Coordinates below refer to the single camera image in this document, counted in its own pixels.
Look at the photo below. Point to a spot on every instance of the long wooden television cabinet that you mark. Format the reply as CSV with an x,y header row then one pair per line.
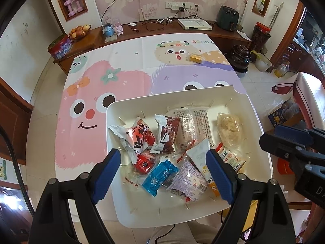
x,y
223,34

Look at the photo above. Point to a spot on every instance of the small red trinket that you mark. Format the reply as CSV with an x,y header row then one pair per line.
x,y
136,30

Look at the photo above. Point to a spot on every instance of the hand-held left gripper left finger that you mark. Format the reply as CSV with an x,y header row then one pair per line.
x,y
106,178

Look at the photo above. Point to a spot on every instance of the white plastic tray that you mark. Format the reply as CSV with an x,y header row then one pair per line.
x,y
121,111

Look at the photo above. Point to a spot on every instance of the blue printed cardboard box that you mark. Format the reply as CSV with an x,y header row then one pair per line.
x,y
284,113

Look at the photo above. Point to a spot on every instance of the white red covered furniture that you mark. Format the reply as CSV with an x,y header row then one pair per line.
x,y
311,94

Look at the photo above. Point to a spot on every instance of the metal mop rod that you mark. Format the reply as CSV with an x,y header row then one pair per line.
x,y
275,16

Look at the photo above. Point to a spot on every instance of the striped orange white packet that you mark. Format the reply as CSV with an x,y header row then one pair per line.
x,y
232,158

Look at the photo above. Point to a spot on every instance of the white antenna stick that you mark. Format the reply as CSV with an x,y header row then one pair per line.
x,y
142,14

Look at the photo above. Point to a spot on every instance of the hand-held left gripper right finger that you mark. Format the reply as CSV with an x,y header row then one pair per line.
x,y
219,178

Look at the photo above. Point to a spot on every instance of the clear packet crumbly cake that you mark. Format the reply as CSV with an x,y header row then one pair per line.
x,y
228,128

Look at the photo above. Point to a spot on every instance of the brown wooden door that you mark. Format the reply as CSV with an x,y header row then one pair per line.
x,y
12,122

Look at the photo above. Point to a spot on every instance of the person's beige trouser legs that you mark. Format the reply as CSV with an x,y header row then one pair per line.
x,y
188,235

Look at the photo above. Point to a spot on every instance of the white power strip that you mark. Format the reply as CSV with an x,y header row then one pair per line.
x,y
177,5

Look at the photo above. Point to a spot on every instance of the purple clear snack packet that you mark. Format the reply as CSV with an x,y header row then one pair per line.
x,y
188,180

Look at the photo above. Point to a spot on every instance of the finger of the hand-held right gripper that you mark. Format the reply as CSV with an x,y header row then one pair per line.
x,y
281,143
292,131

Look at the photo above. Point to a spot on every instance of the wooden framed wall niche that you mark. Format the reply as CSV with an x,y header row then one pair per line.
x,y
59,7

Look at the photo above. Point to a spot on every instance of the blue snow globe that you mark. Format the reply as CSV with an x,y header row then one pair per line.
x,y
108,31

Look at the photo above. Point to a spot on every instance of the pink bunny figure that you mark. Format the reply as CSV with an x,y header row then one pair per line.
x,y
118,28

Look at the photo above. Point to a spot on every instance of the white plastic bucket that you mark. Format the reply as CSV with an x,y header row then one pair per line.
x,y
262,64

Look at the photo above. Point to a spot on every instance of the yellow stool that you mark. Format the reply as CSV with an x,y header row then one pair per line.
x,y
250,212

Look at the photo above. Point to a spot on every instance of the small white flat box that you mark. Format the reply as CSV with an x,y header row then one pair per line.
x,y
132,24

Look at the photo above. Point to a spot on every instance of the white set-top box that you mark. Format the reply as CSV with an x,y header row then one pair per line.
x,y
195,25

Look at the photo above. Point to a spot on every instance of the yellow oil bottle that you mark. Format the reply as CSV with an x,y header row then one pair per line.
x,y
281,70

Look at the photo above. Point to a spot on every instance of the dark green air fryer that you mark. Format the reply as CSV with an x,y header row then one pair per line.
x,y
227,19

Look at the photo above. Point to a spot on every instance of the blue snack packet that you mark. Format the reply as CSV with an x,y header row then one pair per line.
x,y
158,178

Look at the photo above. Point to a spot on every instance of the small yellow cake packet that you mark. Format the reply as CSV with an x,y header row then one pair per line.
x,y
196,58

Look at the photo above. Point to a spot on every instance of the red white flat bag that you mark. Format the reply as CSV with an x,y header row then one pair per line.
x,y
283,88

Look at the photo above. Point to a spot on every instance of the brown woven basket red lid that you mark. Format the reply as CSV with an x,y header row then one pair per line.
x,y
260,38

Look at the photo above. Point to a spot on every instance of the square paper coaster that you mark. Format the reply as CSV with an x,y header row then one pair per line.
x,y
111,38

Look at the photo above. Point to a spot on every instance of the cartoon printed tablecloth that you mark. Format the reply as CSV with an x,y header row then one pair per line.
x,y
114,81

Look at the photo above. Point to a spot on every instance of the red white snack packet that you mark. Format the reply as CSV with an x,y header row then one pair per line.
x,y
137,137

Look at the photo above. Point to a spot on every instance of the large clear cracker packet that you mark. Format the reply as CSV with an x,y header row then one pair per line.
x,y
193,124

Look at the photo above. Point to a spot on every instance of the dark brown ceramic jar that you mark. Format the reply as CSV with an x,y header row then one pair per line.
x,y
240,59

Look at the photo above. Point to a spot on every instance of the brown white snack packet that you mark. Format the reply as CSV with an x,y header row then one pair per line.
x,y
168,134

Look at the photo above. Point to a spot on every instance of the wooden side cabinet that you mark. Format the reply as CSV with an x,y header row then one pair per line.
x,y
81,48

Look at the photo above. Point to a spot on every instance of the colourful wall poster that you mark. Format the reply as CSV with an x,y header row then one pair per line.
x,y
3,169

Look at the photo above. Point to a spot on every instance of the white paper sheet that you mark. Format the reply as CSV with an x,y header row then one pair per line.
x,y
243,35

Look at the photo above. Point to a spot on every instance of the bowl of fruit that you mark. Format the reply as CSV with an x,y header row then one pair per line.
x,y
80,33

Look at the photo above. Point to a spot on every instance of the red round tin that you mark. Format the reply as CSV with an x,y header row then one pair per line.
x,y
60,48

